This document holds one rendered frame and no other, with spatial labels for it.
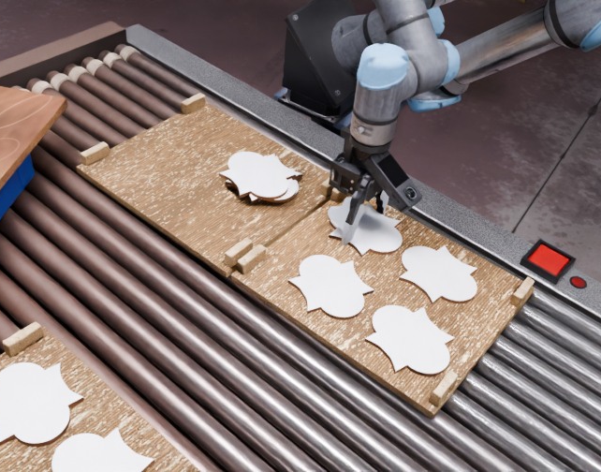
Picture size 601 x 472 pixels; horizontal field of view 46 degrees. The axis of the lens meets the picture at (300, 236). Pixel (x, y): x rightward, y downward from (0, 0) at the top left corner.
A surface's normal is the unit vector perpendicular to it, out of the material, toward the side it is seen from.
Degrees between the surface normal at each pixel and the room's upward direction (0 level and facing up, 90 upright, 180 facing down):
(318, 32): 47
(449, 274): 0
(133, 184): 0
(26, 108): 0
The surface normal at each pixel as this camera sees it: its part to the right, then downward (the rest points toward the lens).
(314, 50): 0.66, -0.18
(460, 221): 0.09, -0.73
